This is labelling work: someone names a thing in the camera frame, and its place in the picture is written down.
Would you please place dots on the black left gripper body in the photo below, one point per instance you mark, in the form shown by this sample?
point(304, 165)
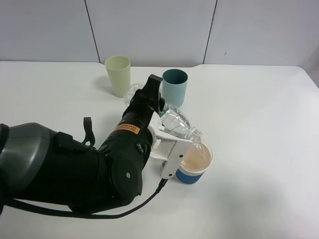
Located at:
point(138, 114)

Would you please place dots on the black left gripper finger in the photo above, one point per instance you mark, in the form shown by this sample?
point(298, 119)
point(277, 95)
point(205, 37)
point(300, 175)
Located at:
point(151, 93)

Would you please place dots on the clear green-label water bottle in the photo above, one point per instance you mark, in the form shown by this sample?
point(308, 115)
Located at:
point(176, 124)

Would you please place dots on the blue-sleeved paper cup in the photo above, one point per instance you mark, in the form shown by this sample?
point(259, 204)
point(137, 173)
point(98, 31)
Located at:
point(195, 164)

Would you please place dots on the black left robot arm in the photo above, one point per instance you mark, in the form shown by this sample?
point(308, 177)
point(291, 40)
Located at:
point(51, 173)

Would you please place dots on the teal plastic cup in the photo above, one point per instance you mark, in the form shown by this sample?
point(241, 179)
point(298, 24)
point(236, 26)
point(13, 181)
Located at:
point(174, 86)

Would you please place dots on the pale yellow plastic cup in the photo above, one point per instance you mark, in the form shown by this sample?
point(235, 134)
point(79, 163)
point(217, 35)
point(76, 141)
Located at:
point(119, 73)

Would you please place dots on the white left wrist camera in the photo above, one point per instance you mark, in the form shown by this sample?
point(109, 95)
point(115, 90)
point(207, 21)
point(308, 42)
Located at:
point(166, 147)

